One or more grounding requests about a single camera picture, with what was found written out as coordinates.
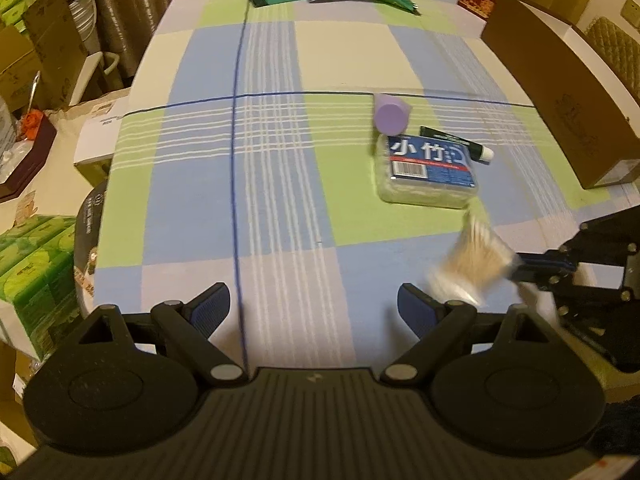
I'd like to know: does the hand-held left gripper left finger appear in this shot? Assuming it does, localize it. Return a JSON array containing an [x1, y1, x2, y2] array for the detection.
[[75, 282, 248, 387]]

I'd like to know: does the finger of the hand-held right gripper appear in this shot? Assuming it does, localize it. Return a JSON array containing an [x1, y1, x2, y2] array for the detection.
[[506, 265, 640, 311], [515, 210, 640, 268]]

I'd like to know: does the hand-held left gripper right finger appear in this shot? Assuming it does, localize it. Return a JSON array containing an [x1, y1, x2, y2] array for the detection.
[[380, 284, 568, 386]]

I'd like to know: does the clear bag of toothpicks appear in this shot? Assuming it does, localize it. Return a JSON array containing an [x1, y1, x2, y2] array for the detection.
[[425, 210, 516, 306]]

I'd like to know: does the round black tin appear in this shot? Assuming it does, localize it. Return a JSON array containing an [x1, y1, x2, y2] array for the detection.
[[72, 187, 108, 311]]

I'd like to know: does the plaid tablecloth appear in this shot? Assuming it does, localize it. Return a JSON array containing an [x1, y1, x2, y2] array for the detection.
[[92, 0, 640, 361]]

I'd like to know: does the clear box with blue label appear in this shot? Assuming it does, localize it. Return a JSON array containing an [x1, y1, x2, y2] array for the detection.
[[374, 134, 480, 209]]

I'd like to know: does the small black tube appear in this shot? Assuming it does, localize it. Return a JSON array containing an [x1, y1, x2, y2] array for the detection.
[[419, 126, 496, 163]]

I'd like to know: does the stack of green tissue packs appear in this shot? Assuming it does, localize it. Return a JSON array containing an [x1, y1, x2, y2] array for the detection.
[[0, 212, 81, 361]]

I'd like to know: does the purple plastic case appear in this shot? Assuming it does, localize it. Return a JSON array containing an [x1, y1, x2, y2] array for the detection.
[[374, 92, 412, 136]]

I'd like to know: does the flat white box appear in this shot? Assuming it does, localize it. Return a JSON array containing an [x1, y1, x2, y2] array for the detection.
[[74, 100, 132, 186]]

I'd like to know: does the quilted beige chair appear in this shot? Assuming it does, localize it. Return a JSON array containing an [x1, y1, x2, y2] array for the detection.
[[582, 16, 640, 126]]

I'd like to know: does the dark red tray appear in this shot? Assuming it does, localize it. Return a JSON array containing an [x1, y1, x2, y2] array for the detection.
[[0, 110, 57, 201]]

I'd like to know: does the small orange item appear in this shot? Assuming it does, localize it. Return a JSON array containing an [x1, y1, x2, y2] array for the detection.
[[20, 110, 46, 137]]

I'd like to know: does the brown printed cardboard box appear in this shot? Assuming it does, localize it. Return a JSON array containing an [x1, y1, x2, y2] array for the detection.
[[22, 0, 88, 111]]

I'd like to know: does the silver striped bag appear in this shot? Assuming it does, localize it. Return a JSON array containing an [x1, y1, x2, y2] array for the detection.
[[65, 0, 98, 56]]

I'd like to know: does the green carton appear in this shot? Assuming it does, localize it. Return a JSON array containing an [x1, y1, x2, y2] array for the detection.
[[0, 0, 51, 31]]

